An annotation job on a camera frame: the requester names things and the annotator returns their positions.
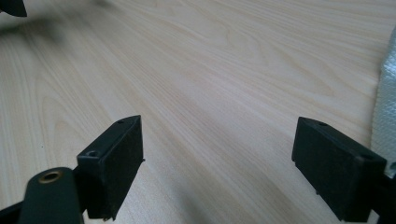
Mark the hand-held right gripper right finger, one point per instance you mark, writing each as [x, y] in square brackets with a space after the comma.
[336, 168]

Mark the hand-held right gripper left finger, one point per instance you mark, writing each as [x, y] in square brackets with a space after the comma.
[109, 168]

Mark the light blue textured cloth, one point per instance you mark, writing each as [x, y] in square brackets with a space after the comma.
[387, 109]

